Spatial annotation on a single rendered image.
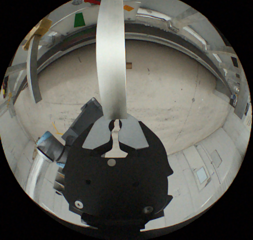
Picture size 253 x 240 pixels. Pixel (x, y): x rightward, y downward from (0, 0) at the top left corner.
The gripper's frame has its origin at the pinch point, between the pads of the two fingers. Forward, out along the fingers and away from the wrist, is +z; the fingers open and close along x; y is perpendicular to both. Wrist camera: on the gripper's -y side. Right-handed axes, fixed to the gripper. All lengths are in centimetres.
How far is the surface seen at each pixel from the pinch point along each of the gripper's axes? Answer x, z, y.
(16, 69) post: -53, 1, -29
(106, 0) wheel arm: -0.8, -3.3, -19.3
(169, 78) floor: 69, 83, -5
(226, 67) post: 69, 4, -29
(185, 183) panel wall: 182, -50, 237
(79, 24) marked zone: -11.8, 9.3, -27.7
